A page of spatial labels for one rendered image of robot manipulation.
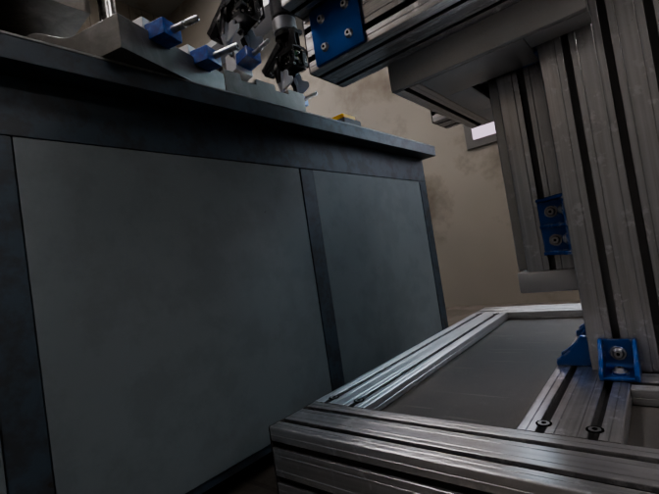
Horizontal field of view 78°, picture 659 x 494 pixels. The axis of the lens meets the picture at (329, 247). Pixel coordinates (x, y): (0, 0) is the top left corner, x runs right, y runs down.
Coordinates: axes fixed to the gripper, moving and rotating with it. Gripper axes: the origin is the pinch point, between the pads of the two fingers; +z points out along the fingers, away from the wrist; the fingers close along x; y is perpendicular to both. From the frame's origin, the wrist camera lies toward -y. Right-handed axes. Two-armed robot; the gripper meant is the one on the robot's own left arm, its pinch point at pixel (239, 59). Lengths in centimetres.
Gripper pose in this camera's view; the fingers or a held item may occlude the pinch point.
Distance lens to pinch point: 110.4
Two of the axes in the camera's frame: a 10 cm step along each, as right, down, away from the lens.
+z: 1.6, 9.6, -2.3
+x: 6.7, 0.7, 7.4
